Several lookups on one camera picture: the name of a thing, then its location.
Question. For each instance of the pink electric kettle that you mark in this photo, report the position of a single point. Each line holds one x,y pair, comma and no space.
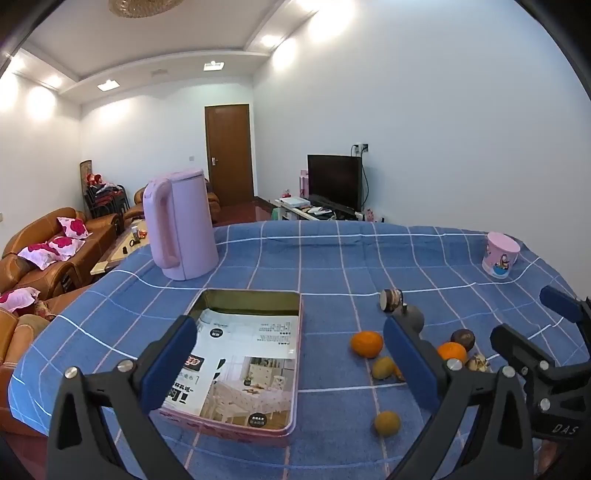
189,230

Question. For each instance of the small brown tin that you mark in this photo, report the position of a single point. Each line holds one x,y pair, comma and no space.
391,300

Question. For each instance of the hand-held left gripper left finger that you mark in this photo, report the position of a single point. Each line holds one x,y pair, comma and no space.
168,364

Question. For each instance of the pink metal tin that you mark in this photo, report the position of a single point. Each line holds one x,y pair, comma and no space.
249,301

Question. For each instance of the blue checked tablecloth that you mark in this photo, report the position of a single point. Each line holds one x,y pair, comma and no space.
332,258

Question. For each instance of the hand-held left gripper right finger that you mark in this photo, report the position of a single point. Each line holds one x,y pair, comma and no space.
411,364

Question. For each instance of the wall power socket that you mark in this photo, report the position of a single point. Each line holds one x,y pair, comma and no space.
360,148

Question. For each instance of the stack of dark chairs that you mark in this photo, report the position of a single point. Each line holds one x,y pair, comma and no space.
106,196

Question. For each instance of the orange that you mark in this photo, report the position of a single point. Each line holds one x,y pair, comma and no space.
367,344
452,351

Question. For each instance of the purple taro root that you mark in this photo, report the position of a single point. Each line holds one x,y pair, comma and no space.
415,318

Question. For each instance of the black television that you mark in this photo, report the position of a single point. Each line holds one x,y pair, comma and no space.
334,182

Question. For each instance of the square ceiling light panel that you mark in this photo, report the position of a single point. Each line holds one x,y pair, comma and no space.
108,85
213,65

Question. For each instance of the round woven ceiling lamp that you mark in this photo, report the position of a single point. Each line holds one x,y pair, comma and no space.
143,5

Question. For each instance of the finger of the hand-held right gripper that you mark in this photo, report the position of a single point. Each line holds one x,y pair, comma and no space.
561,301
512,341

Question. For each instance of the small brown leather sofa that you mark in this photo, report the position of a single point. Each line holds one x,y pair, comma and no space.
138,203

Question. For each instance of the white red flowered pillow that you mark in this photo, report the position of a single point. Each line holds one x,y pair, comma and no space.
64,243
72,226
18,297
37,254

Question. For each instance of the pink paper bag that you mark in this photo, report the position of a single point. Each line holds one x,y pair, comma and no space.
303,183

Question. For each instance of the printed paper sheet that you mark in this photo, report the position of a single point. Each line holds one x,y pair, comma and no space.
249,369

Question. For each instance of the pink cartoon mug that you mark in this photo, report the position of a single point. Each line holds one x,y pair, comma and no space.
501,258

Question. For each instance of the brown kiwi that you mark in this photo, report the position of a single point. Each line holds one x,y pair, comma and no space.
384,368
387,423

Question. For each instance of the white television stand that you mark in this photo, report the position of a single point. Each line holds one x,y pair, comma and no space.
318,213

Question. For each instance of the long brown leather sofa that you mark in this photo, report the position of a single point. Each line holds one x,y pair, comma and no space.
99,233

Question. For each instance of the brown wooden door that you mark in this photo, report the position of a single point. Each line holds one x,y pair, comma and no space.
228,154

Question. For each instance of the tall decorated wooden panel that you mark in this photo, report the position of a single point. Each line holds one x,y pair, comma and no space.
86,171

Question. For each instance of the person's right hand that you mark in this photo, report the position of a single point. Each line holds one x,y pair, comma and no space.
548,459

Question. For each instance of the white flat box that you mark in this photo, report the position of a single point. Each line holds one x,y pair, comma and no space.
293,201

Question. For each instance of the wooden coffee table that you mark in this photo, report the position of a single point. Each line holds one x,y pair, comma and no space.
120,247

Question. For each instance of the dark brown mangosteen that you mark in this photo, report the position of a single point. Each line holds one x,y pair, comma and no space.
462,339

